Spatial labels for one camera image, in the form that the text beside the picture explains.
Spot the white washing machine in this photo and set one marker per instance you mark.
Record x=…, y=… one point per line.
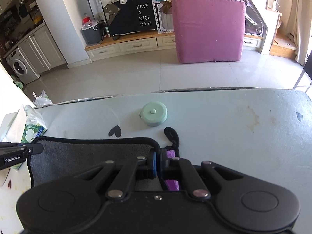
x=17, y=61

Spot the round mint green tape measure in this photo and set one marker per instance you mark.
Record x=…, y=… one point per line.
x=154, y=114

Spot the dark folding chair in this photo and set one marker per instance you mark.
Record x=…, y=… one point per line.
x=307, y=67

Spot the green floral tissue pack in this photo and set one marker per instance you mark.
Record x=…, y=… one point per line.
x=22, y=127

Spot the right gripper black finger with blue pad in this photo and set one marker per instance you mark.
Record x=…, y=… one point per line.
x=198, y=181
x=118, y=180

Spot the grey trash bin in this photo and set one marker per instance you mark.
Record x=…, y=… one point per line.
x=92, y=32

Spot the wooden low drawer cabinet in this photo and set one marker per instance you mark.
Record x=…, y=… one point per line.
x=130, y=44

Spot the black have a nice day board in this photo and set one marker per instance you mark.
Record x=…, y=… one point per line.
x=129, y=16

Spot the wooden staircase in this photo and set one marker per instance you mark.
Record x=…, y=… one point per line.
x=276, y=15

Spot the white plastic bag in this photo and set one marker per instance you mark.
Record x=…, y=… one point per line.
x=41, y=100

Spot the pink cushioned chair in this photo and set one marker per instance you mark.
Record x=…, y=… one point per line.
x=208, y=30

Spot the purple grey towel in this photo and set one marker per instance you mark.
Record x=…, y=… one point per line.
x=61, y=157

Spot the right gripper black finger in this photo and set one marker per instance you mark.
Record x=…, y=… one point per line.
x=31, y=149

